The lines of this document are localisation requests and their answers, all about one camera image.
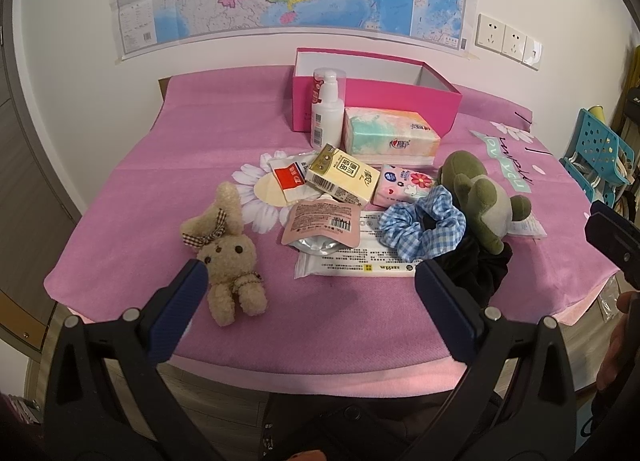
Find beige bunny plush toy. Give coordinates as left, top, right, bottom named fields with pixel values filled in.
left=180, top=182, right=268, bottom=327

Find green frog plush toy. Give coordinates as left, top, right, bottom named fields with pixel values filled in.
left=437, top=150, right=532, bottom=255

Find black cloth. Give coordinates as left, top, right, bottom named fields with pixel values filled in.
left=418, top=208, right=516, bottom=309

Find blue gingham scrunchie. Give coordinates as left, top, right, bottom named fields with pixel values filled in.
left=378, top=185, right=466, bottom=263

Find pink foil pouch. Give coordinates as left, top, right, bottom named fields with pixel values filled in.
left=281, top=196, right=361, bottom=256

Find white red medical tape bag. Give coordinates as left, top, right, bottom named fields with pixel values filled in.
left=260, top=150, right=321, bottom=206

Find pink floral pocket tissues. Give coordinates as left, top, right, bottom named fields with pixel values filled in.
left=371, top=166, right=435, bottom=208

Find yellow tissue pack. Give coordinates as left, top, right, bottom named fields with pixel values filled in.
left=305, top=144, right=380, bottom=207

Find person's right hand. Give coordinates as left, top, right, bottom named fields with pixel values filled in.
left=596, top=291, right=639, bottom=392

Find teal perforated plastic basket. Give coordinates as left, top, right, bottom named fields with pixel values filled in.
left=560, top=109, right=634, bottom=208

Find grey brown door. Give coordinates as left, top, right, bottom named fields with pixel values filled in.
left=1, top=0, right=78, bottom=359

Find yellow hanging garment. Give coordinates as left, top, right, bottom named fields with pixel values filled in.
left=620, top=46, right=640, bottom=103

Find pink floral tablecloth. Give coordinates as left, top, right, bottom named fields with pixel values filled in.
left=44, top=67, right=615, bottom=397

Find white wet wipes pack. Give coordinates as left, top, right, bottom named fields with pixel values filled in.
left=294, top=211, right=416, bottom=279

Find pastel tissue pack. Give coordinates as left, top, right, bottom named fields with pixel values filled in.
left=343, top=107, right=440, bottom=166

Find pink cardboard box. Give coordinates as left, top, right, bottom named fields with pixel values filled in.
left=291, top=47, right=462, bottom=136

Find white pump lotion bottle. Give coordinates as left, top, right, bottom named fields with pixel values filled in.
left=310, top=68, right=346, bottom=150

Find white wall socket panel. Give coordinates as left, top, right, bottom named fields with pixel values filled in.
left=475, top=14, right=544, bottom=71

